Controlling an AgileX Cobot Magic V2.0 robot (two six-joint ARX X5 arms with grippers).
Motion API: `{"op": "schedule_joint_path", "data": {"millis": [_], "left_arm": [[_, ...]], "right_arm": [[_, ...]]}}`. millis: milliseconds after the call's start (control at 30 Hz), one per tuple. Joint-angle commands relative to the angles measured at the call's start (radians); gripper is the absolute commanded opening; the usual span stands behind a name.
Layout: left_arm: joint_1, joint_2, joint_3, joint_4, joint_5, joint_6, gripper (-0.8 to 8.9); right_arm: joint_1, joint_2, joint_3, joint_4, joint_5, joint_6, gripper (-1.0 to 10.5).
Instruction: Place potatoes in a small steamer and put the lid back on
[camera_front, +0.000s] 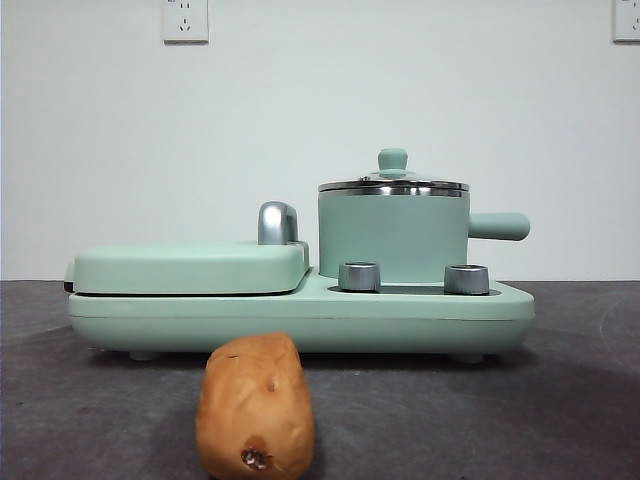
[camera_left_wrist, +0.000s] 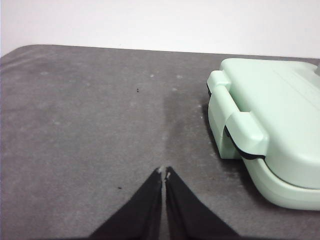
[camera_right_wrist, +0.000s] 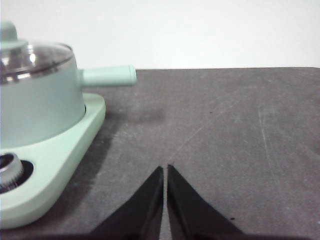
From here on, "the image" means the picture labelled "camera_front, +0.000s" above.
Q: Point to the glass lid green knob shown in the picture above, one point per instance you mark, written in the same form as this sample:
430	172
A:
393	160

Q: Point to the brown potato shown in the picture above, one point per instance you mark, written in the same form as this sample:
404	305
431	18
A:
255	400

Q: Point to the white wall socket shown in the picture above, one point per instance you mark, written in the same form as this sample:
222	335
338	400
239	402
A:
186	22
627	20

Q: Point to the silver control knob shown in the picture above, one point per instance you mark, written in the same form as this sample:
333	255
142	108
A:
466	280
360	276

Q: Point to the green breakfast machine base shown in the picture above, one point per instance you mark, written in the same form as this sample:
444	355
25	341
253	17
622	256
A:
300	325

